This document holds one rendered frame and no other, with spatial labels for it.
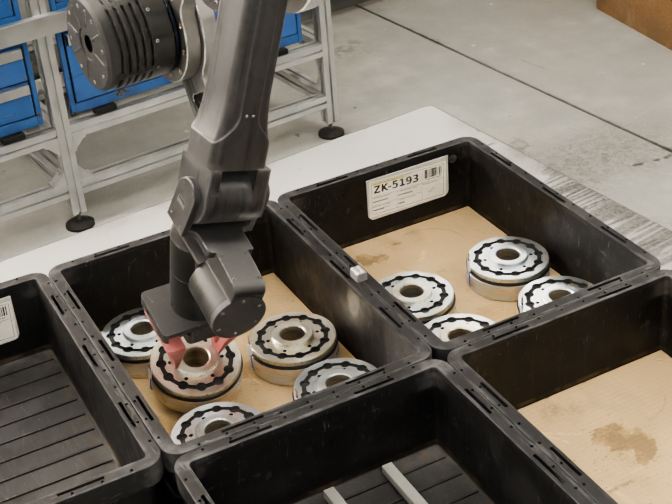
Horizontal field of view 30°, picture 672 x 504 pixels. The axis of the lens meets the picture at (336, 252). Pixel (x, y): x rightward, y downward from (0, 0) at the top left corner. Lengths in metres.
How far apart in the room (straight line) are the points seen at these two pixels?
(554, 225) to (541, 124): 2.27
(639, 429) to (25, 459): 0.65
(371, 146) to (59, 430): 0.97
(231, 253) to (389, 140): 1.04
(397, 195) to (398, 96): 2.38
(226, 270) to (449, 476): 0.32
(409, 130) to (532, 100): 1.76
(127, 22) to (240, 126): 1.07
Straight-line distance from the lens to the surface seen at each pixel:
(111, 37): 2.20
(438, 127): 2.26
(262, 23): 1.14
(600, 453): 1.33
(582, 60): 4.27
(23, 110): 3.33
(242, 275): 1.19
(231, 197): 1.19
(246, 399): 1.42
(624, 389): 1.42
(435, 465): 1.32
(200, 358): 1.42
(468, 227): 1.70
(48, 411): 1.46
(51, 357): 1.55
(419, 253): 1.64
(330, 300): 1.48
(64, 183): 3.43
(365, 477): 1.31
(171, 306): 1.32
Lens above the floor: 1.70
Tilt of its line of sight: 32 degrees down
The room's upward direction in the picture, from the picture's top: 5 degrees counter-clockwise
